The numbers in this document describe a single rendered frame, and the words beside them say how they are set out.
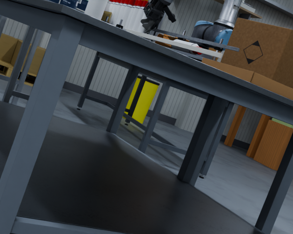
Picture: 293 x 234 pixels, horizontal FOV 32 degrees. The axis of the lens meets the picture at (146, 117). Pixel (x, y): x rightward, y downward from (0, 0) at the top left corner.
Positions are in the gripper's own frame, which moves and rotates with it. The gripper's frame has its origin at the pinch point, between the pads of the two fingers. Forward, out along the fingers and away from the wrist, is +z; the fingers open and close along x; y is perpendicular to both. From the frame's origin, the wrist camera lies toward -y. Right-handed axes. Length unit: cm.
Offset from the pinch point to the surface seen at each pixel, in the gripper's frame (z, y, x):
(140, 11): -3.9, 3.1, -11.1
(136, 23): 1.8, 2.8, -7.4
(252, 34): -38, -19, 42
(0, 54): 303, -72, -386
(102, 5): -2.0, 27.6, -2.5
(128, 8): 3.0, 2.7, -24.4
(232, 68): -39, 14, 82
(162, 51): -42, 52, 97
